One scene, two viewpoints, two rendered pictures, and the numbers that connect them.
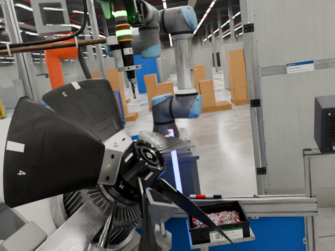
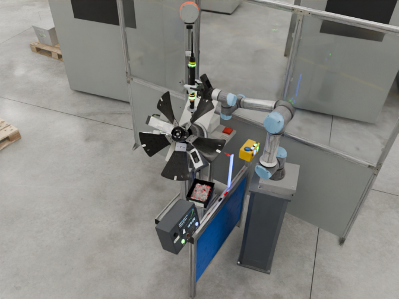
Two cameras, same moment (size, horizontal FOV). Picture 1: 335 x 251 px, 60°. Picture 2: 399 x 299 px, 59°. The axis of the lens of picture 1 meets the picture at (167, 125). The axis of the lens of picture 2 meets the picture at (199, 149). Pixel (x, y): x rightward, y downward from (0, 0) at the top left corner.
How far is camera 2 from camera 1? 2.81 m
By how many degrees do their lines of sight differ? 94
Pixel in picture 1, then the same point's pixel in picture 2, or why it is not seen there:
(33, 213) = (183, 118)
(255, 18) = not seen: outside the picture
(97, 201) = not seen: hidden behind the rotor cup
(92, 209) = not seen: hidden behind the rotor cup
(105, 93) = (205, 110)
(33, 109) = (167, 95)
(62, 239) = (162, 124)
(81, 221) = (170, 127)
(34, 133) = (164, 100)
